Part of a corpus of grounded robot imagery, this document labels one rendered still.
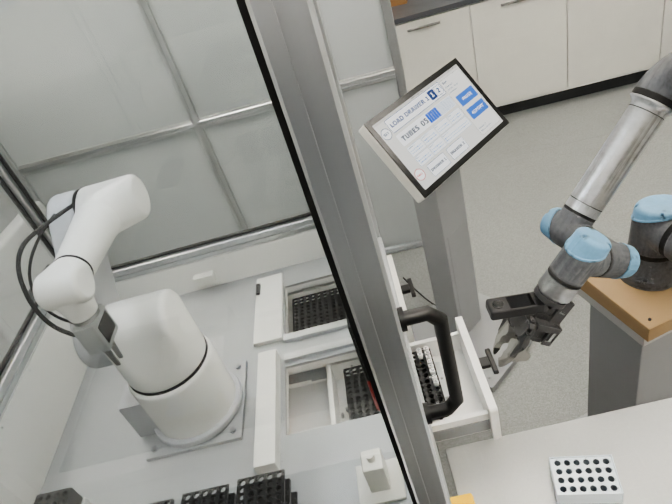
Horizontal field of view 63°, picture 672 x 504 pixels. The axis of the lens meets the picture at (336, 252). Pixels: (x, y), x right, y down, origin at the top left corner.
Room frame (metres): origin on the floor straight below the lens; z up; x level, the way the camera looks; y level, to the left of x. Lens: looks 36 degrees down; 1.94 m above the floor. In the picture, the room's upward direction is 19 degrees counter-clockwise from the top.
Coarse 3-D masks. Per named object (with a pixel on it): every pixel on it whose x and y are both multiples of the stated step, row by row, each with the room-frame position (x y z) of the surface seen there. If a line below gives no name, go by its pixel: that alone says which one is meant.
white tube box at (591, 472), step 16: (560, 464) 0.59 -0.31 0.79; (576, 464) 0.59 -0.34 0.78; (592, 464) 0.57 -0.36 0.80; (608, 464) 0.56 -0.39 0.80; (560, 480) 0.56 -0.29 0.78; (576, 480) 0.55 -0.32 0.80; (592, 480) 0.54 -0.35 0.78; (608, 480) 0.53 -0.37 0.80; (560, 496) 0.53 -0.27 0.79; (576, 496) 0.52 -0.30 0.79; (592, 496) 0.51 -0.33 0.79; (608, 496) 0.50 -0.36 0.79
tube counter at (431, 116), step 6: (444, 102) 1.76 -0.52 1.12; (450, 102) 1.76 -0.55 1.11; (432, 108) 1.73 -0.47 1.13; (438, 108) 1.73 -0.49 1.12; (444, 108) 1.74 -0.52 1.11; (450, 108) 1.74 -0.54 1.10; (426, 114) 1.70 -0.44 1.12; (432, 114) 1.71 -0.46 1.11; (438, 114) 1.71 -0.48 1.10; (420, 120) 1.68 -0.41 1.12; (426, 120) 1.68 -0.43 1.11; (432, 120) 1.69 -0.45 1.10; (426, 126) 1.67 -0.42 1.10
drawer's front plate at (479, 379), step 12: (456, 324) 0.95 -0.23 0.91; (468, 336) 0.88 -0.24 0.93; (468, 348) 0.85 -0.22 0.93; (468, 360) 0.85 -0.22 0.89; (480, 372) 0.77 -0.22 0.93; (480, 384) 0.74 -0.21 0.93; (480, 396) 0.76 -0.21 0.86; (492, 396) 0.71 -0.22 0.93; (492, 408) 0.68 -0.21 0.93; (492, 420) 0.67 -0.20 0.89; (492, 432) 0.68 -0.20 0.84
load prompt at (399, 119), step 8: (432, 88) 1.79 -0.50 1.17; (440, 88) 1.80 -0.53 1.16; (424, 96) 1.76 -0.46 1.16; (432, 96) 1.76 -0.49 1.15; (440, 96) 1.77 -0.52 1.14; (408, 104) 1.72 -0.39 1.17; (416, 104) 1.72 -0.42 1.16; (424, 104) 1.73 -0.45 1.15; (400, 112) 1.69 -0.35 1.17; (408, 112) 1.69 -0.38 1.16; (416, 112) 1.70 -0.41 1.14; (392, 120) 1.66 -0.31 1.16; (400, 120) 1.66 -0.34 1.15; (408, 120) 1.67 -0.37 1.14; (392, 128) 1.63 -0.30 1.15; (400, 128) 1.64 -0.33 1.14
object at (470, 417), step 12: (456, 336) 0.93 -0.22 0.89; (432, 348) 0.94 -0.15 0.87; (456, 348) 0.93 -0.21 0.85; (456, 360) 0.90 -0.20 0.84; (468, 372) 0.86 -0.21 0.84; (468, 384) 0.82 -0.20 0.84; (468, 396) 0.79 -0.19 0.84; (468, 408) 0.76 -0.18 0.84; (480, 408) 0.75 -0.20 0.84; (432, 420) 0.76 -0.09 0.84; (444, 420) 0.71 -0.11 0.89; (456, 420) 0.70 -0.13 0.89; (468, 420) 0.70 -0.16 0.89; (480, 420) 0.69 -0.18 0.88; (444, 432) 0.70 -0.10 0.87; (456, 432) 0.70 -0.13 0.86; (468, 432) 0.70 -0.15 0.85
